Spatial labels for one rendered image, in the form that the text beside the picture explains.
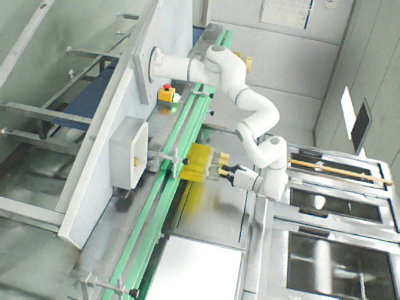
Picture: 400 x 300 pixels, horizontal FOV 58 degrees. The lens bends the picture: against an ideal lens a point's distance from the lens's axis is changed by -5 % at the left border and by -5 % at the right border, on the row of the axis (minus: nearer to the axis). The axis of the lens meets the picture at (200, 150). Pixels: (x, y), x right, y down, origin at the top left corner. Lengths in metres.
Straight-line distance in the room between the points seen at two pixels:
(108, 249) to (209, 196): 0.66
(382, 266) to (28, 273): 1.51
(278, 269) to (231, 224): 0.29
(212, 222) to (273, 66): 6.27
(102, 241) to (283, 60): 6.69
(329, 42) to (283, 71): 1.05
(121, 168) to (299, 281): 0.86
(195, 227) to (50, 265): 0.62
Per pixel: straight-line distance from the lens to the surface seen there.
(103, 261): 1.33
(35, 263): 1.63
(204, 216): 1.73
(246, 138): 1.38
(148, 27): 1.50
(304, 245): 1.80
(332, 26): 7.54
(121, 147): 1.36
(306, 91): 8.00
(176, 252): 1.58
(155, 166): 1.61
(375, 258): 1.91
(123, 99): 1.43
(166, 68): 1.56
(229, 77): 1.44
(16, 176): 2.02
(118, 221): 1.44
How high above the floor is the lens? 1.20
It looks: 6 degrees down
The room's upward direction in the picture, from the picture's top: 102 degrees clockwise
